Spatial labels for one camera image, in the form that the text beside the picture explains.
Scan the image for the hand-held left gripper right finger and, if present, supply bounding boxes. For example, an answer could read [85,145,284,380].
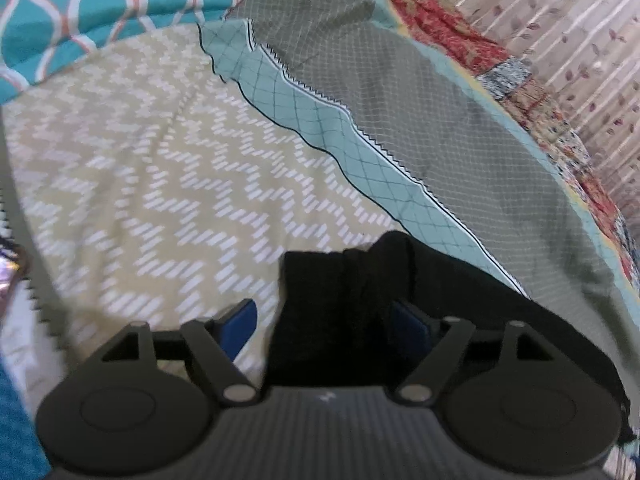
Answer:
[391,301,557,404]

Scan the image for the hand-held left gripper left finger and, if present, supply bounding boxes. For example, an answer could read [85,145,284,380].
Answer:
[101,298,259,406]

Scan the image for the black pants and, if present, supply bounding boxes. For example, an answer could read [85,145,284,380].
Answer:
[267,231,632,443]

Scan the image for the patterned bedsheet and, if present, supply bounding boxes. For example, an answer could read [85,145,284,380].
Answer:
[0,0,640,480]

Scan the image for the smartphone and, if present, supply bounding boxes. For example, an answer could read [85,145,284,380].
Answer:
[0,239,29,313]

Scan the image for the red floral quilt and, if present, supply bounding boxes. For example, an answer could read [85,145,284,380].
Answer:
[354,0,640,283]

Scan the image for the beige leaf-print curtain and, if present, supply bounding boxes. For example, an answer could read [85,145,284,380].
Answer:
[429,0,640,213]

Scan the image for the teal wavy-patterned pillow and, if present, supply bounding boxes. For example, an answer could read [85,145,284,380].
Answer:
[0,0,257,107]

